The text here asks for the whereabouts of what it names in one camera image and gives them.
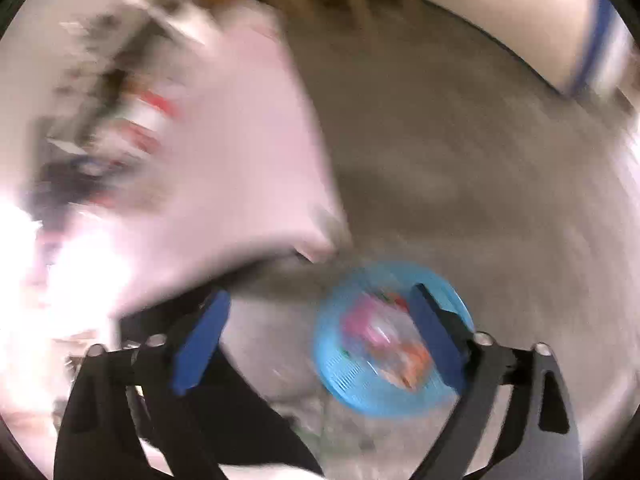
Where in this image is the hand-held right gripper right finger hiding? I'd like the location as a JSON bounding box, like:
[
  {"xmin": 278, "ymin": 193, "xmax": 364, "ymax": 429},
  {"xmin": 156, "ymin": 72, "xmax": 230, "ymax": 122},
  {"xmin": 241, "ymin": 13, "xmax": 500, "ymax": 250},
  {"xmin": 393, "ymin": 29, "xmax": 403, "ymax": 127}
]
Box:
[{"xmin": 409, "ymin": 283, "xmax": 583, "ymax": 480}]

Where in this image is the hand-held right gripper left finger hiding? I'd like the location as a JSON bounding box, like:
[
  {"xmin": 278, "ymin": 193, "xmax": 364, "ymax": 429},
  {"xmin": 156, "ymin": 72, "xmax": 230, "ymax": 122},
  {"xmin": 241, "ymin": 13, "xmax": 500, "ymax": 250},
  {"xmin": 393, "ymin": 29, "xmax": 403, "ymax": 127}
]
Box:
[{"xmin": 52, "ymin": 290, "xmax": 232, "ymax": 480}]

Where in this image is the blue plastic basket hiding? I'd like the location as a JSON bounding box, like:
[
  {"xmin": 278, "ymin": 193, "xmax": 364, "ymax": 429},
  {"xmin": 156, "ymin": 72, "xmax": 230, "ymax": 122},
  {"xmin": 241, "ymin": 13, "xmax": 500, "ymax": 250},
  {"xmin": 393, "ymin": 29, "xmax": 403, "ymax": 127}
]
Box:
[{"xmin": 312, "ymin": 261, "xmax": 476, "ymax": 420}]

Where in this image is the white milk bottle red cap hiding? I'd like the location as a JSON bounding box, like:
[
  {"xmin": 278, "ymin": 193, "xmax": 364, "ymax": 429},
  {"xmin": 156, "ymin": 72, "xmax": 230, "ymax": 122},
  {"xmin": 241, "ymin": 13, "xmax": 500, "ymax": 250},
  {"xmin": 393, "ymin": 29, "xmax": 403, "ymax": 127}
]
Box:
[{"xmin": 120, "ymin": 87, "xmax": 183, "ymax": 153}]

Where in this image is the person's right leg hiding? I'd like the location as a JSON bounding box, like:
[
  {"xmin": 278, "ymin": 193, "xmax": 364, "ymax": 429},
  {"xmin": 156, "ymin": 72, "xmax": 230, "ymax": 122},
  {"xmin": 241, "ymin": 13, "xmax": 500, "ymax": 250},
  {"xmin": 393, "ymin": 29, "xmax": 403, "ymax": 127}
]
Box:
[{"xmin": 120, "ymin": 305, "xmax": 326, "ymax": 480}]

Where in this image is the white mattress blue edge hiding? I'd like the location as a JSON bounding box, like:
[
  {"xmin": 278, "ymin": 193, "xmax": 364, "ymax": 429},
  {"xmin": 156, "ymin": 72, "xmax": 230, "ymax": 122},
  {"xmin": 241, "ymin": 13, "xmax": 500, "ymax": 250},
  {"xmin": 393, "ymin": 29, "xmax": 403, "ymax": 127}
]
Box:
[{"xmin": 405, "ymin": 0, "xmax": 640, "ymax": 101}]

